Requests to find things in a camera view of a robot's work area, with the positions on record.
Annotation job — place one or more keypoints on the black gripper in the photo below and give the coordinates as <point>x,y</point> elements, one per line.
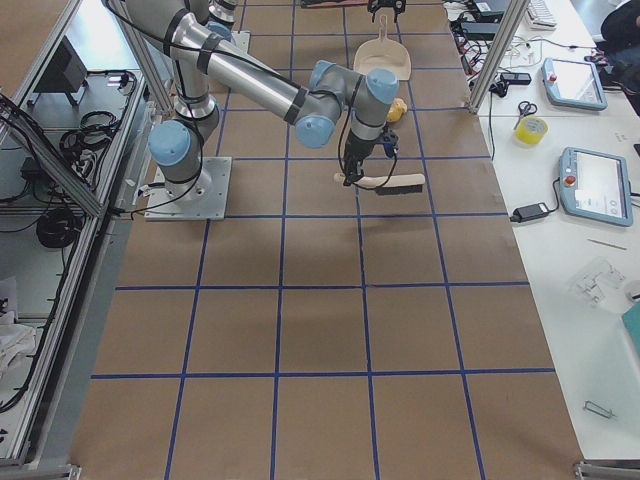
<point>357,150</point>
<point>384,5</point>

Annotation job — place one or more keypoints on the beige hand brush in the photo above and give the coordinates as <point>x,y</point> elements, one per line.
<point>389,185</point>

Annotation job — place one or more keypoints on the beige plastic dustpan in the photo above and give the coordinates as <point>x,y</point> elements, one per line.
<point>382,52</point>

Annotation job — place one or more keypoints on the yellow tape roll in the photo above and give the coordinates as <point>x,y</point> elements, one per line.
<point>530,130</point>

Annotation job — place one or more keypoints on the upper blue teach pendant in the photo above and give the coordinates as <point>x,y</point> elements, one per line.
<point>573,84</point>

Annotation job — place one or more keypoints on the blue teach pendant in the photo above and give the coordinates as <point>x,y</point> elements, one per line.
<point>595,186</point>
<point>573,84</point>

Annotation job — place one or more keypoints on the small black power adapter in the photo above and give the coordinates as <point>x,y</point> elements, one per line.
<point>530,212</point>

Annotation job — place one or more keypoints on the lower blue teach pendant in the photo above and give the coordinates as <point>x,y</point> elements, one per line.
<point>595,186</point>

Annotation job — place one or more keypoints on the clear plastic package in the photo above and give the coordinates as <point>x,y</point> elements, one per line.
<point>596,278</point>

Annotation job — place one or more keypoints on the aluminium frame post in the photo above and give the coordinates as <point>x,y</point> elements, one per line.
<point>506,31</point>

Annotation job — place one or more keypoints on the black handled scissors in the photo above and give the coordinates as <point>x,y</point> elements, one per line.
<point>526,108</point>

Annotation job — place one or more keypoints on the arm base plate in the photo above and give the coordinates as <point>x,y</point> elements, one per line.
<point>206,200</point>

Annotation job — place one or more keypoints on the metal wire clip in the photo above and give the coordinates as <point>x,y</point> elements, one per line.
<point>599,410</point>

